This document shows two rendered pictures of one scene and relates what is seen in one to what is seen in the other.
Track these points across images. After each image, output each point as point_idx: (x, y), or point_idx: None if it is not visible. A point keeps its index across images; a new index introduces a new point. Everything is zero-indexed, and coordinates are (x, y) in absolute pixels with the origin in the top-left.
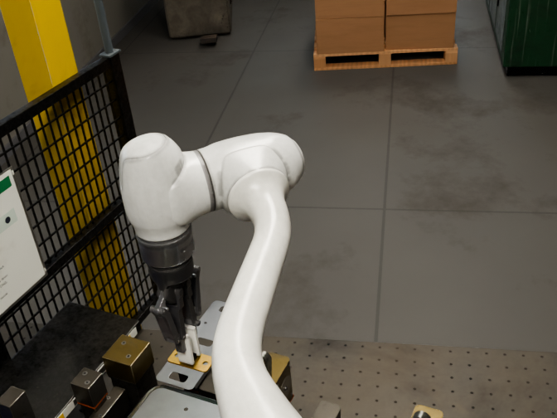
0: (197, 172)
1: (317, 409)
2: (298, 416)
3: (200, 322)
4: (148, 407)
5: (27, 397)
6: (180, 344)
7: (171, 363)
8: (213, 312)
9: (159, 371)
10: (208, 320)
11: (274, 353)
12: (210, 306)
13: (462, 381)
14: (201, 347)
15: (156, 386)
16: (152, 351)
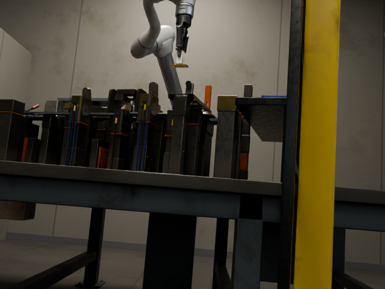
0: None
1: (126, 110)
2: (141, 33)
3: (175, 49)
4: (208, 116)
5: (244, 88)
6: None
7: (205, 109)
8: (191, 96)
9: (211, 110)
10: (192, 98)
11: (147, 93)
12: (195, 95)
13: None
14: (191, 104)
15: (209, 113)
16: (217, 102)
